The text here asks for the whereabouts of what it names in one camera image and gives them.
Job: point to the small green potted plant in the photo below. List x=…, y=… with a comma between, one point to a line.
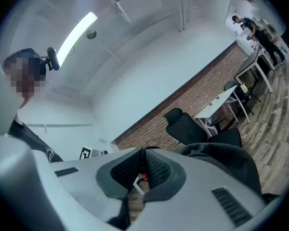
x=217, y=98

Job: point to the long ceiling light strip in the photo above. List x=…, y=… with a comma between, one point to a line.
x=77, y=36

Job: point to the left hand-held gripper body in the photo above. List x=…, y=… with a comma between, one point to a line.
x=86, y=152

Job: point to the round ceiling smoke detector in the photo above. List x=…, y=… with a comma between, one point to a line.
x=91, y=34

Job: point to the person's head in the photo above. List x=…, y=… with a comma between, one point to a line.
x=24, y=78

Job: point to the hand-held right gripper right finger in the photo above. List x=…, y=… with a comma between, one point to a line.
x=187, y=201

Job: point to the grey desk with white legs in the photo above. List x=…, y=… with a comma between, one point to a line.
x=250, y=61

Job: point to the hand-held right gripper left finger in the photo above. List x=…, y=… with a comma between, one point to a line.
x=82, y=191

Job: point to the white ceiling pipes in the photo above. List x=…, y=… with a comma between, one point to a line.
x=183, y=8

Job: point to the person's black printed t-shirt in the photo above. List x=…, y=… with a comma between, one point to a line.
x=33, y=141

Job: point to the black head-worn camera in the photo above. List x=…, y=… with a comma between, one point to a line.
x=53, y=58

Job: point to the black mesh office chair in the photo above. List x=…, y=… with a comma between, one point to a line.
x=185, y=129

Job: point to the white table with small plants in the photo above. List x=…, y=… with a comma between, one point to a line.
x=219, y=101

